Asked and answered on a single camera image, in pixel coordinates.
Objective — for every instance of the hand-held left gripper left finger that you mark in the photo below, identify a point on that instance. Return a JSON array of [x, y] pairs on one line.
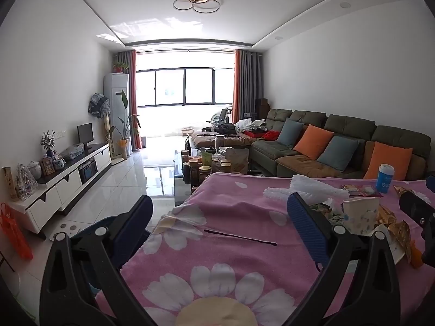
[[136, 217]]

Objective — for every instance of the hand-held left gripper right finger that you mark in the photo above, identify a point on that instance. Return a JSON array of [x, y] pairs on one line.
[[306, 227]]

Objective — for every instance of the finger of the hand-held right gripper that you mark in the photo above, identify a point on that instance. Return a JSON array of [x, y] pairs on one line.
[[416, 210], [431, 180]]

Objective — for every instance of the green snack wrapper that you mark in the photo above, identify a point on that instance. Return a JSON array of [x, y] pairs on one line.
[[323, 210]]

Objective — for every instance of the gold foil snack bag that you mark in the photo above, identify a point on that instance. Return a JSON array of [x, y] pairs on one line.
[[401, 237]]

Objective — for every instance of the white foam net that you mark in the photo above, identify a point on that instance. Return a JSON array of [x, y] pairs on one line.
[[312, 186]]

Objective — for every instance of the patterned white paper cup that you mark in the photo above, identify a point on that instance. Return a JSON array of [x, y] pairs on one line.
[[360, 214]]

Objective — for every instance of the dark blue plastic bin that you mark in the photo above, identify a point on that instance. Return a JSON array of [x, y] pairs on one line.
[[89, 275]]

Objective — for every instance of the small gold snack wrapper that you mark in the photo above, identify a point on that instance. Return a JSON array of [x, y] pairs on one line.
[[406, 191]]

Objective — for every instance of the blue cup with white lid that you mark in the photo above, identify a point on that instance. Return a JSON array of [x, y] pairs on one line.
[[384, 180]]

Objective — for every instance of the orange cushion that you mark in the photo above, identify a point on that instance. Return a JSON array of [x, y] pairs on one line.
[[312, 141], [387, 161]]

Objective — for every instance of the glass coffee table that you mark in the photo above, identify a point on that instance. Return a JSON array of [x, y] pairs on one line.
[[176, 176]]

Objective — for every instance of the beige snack packet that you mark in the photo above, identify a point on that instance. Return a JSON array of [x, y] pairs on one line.
[[349, 187]]

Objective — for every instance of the brown sofa seat mat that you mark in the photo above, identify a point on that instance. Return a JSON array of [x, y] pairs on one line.
[[299, 164]]

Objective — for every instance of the white bathroom scale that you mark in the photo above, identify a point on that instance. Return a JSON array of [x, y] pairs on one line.
[[69, 227]]

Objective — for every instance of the white TV cabinet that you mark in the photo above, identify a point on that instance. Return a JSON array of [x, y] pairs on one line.
[[68, 186]]

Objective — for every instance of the group of food jars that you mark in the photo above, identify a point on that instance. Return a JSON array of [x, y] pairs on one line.
[[195, 171]]

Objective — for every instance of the small grey bin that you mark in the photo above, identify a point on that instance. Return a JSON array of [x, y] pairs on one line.
[[144, 142]]

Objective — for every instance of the pink flowered blanket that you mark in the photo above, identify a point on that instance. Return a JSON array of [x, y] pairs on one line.
[[238, 271]]

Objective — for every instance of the grey-blue cushion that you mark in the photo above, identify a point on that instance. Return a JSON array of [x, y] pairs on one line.
[[338, 152], [289, 132]]

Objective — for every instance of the clear plastic bag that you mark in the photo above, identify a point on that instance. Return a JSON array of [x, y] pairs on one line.
[[73, 151]]

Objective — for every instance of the tall leafy potted plant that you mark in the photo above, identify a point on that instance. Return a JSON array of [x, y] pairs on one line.
[[125, 125]]

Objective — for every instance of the blue and white porcelain jar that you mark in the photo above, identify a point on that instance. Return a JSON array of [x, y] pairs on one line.
[[59, 163]]

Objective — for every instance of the red cloth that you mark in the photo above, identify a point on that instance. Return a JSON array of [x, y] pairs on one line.
[[272, 135]]

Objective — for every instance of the black monitor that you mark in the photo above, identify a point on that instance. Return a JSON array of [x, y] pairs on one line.
[[85, 133]]

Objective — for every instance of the green corner sofa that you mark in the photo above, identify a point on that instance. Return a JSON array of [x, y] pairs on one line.
[[346, 122]]

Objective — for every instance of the brown ottoman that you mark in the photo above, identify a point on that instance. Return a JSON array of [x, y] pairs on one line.
[[207, 140]]

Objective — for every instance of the white ceramic jar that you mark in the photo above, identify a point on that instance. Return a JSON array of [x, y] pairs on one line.
[[34, 169]]

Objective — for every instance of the clear printed gift bag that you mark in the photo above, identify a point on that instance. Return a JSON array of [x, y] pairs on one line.
[[26, 183]]

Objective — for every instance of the plant in blue vase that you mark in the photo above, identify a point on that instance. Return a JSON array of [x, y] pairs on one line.
[[48, 141]]

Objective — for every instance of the pile of light clothes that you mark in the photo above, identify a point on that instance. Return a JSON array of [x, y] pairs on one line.
[[249, 125]]

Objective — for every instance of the white standing air conditioner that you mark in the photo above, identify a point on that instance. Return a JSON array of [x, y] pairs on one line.
[[114, 102]]

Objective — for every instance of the cloth covered standing fan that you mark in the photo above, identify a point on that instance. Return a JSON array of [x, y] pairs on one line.
[[98, 105]]

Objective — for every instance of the orange plastic bag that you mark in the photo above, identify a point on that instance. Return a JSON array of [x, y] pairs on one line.
[[15, 234]]

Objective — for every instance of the orange and grey curtain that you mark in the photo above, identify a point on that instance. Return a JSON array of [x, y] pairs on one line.
[[132, 91], [243, 81]]

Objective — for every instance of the black bag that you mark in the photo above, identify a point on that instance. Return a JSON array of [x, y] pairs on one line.
[[227, 129]]

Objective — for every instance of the brown speaker box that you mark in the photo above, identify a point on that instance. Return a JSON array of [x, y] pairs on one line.
[[261, 107]]

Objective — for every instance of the brown cardboard box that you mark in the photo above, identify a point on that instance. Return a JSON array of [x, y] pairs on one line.
[[10, 183]]

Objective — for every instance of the large window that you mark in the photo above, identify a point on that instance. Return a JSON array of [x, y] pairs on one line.
[[170, 88]]

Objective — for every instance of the small potted green plant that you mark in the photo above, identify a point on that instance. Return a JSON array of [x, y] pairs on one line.
[[120, 65]]

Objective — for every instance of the picture frame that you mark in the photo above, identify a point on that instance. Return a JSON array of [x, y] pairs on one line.
[[47, 166]]

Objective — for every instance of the white wall sockets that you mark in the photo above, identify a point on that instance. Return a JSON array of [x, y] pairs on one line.
[[60, 134]]

